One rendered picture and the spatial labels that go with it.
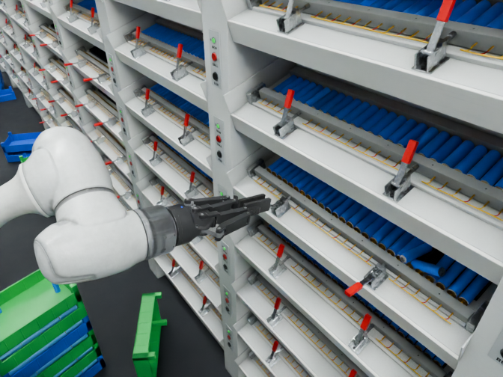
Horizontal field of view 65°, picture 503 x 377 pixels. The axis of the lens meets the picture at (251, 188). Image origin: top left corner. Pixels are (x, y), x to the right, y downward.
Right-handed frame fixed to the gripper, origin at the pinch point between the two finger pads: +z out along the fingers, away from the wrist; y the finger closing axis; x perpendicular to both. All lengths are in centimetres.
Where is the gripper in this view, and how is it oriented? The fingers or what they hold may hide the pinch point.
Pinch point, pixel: (254, 205)
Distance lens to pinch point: 83.5
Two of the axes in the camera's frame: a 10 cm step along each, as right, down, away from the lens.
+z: 7.8, -1.8, 6.0
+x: 1.5, -8.8, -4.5
